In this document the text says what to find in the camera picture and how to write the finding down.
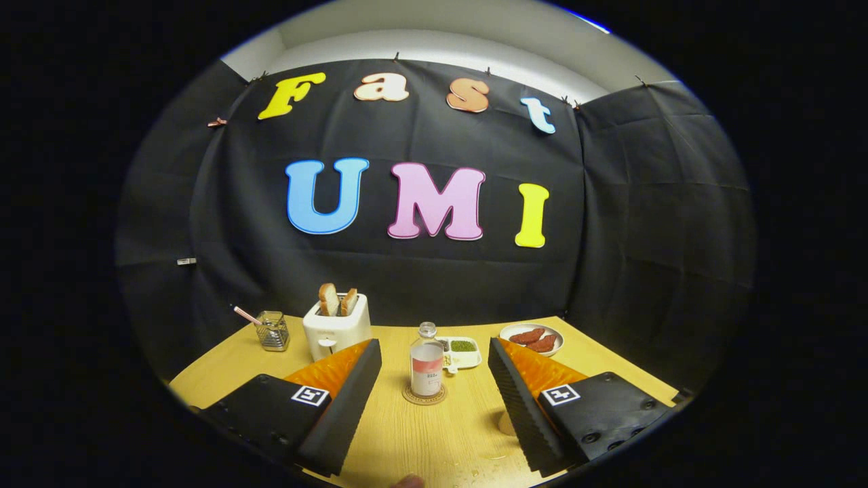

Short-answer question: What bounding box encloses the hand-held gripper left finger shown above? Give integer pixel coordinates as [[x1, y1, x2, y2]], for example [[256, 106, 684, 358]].
[[197, 338, 383, 477]]

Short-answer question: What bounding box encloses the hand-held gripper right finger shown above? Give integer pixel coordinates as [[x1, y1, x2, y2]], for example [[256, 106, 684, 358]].
[[488, 337, 673, 477]]

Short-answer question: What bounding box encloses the round cork coaster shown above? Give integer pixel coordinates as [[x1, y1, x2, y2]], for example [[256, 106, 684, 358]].
[[401, 382, 448, 406]]

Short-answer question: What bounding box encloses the clear juice bottle red label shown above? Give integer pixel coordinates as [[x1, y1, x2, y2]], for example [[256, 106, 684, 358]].
[[409, 322, 445, 398]]

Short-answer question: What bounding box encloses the white toaster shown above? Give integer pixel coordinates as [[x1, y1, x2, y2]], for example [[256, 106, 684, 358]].
[[302, 293, 372, 362]]

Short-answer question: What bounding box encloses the white divided dish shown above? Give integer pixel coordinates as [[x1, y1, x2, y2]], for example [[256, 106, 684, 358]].
[[436, 336, 483, 375]]

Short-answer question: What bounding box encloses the round white plate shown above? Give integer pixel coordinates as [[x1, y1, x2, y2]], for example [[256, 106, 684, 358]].
[[499, 323, 565, 358]]

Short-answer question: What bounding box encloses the wooden table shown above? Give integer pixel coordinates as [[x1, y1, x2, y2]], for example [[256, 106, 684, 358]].
[[168, 315, 679, 488]]

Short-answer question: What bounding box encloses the wire mesh holder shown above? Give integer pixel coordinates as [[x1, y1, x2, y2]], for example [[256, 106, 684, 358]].
[[255, 310, 290, 352]]

